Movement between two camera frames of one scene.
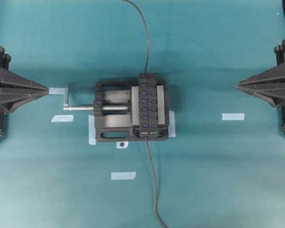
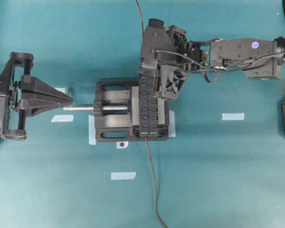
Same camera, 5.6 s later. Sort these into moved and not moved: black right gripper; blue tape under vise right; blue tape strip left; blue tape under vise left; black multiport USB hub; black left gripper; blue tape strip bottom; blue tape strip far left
Moved: black right gripper; black left gripper
Not moved: blue tape strip bottom; blue tape under vise right; blue tape strip left; blue tape strip far left; blue tape under vise left; black multiport USB hub
